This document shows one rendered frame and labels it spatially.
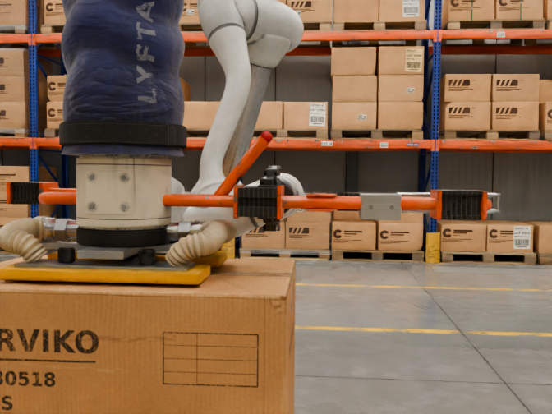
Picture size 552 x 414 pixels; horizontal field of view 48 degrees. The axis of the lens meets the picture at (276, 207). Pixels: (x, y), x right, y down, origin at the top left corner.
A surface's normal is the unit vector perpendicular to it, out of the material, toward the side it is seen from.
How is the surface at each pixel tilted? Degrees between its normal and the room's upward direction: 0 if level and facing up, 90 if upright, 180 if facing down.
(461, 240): 91
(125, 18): 74
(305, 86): 90
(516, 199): 90
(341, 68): 90
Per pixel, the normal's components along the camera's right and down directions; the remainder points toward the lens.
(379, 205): -0.07, 0.05
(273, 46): 0.51, 0.55
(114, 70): 0.34, -0.16
